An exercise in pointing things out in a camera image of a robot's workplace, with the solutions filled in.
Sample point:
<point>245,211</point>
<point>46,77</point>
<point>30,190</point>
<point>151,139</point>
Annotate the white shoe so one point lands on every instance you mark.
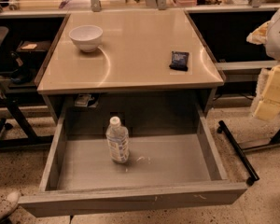
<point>9,204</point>

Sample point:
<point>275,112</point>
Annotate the clear plastic water bottle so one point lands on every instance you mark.
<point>117,137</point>

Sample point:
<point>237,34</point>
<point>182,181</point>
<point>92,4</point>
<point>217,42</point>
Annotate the dark blue snack packet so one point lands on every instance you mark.
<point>179,61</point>

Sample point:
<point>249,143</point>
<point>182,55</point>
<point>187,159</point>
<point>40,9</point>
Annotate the beige top counter cabinet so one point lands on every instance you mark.
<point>135,54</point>

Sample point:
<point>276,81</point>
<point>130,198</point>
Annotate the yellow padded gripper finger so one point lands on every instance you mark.
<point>268,106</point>
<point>258,36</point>

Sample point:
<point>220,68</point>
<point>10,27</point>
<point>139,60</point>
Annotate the open grey drawer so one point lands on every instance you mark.
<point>163,171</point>

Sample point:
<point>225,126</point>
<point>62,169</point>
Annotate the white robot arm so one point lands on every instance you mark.
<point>272,48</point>

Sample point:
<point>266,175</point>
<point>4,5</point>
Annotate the black wheeled stand base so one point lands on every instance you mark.
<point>242,148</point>

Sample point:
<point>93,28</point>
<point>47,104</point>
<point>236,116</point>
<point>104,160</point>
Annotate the white ceramic bowl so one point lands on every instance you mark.
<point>86,38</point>

